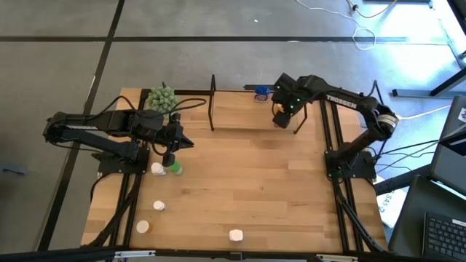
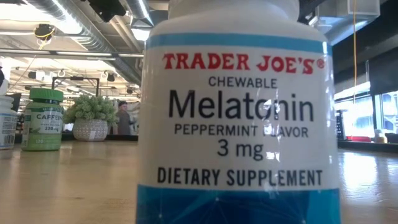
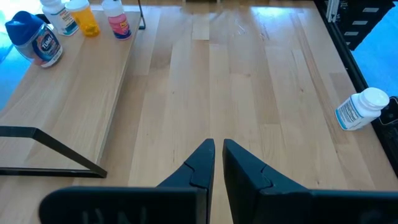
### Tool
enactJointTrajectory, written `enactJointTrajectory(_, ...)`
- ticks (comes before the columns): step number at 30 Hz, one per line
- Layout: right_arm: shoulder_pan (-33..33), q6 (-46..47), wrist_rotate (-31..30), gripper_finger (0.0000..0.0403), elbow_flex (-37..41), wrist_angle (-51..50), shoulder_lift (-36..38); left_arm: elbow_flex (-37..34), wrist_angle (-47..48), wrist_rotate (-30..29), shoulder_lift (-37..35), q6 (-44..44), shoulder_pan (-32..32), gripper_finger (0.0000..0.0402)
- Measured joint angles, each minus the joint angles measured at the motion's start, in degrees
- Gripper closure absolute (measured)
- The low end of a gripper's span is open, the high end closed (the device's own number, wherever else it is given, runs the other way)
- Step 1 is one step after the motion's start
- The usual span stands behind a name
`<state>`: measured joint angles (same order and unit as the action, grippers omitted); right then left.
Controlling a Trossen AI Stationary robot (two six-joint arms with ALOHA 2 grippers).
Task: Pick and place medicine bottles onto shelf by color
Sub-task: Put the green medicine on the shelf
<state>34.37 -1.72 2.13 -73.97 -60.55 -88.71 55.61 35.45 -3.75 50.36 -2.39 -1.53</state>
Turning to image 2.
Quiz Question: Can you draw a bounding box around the silver rectangular air duct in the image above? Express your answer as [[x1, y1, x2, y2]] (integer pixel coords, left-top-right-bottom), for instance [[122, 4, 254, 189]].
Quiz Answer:
[[310, 0, 382, 47]]

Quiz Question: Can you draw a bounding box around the yellow hanging cable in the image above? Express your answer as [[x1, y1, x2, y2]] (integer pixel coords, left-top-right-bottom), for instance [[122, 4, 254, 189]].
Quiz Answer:
[[352, 0, 358, 104]]

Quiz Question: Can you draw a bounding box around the long ceiling light bar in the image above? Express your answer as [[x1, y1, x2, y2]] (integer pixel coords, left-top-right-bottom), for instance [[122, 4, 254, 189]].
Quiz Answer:
[[0, 49, 144, 60]]

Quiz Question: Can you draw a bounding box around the silver spiral ventilation duct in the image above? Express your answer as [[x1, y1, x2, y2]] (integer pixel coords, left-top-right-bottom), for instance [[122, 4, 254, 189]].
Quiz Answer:
[[124, 0, 155, 27], [27, 0, 144, 85]]

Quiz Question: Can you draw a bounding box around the black background rig frame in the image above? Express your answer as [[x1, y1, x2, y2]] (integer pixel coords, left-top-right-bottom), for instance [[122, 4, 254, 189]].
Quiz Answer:
[[50, 76, 101, 98]]

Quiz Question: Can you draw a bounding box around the green potted plant white pot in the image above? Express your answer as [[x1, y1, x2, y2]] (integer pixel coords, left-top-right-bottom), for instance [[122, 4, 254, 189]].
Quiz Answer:
[[63, 94, 119, 142]]

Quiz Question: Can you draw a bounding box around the white Melatonin supplement bottle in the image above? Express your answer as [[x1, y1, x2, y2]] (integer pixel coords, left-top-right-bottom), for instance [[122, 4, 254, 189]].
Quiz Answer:
[[136, 0, 342, 224]]

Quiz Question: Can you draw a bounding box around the black plastic crate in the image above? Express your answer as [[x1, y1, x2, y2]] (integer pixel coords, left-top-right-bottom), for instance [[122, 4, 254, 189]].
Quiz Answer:
[[335, 110, 346, 141]]

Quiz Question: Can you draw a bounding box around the red flat tray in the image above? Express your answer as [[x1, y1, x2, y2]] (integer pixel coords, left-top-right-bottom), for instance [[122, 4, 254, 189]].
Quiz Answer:
[[346, 135, 376, 142]]

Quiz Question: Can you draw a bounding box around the black background monitor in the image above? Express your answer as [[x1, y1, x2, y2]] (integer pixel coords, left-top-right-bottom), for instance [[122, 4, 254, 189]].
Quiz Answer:
[[9, 92, 23, 105]]

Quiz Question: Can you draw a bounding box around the small pale container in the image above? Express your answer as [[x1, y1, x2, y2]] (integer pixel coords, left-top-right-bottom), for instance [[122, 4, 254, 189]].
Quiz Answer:
[[374, 128, 389, 144]]

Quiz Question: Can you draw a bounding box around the green caffeine pill bottle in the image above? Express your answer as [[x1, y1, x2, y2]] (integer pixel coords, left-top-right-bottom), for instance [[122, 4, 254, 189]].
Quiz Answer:
[[21, 87, 65, 152]]

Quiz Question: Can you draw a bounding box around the black ceiling-hung device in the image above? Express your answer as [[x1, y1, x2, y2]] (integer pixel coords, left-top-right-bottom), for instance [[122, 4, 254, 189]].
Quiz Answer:
[[33, 23, 57, 42]]

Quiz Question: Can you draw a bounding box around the white bottle blue label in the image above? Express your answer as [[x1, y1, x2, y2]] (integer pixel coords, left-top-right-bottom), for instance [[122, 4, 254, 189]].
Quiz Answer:
[[0, 95, 19, 151]]

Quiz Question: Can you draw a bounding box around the person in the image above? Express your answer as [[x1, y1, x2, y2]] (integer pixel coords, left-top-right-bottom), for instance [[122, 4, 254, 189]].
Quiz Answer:
[[115, 100, 135, 136]]

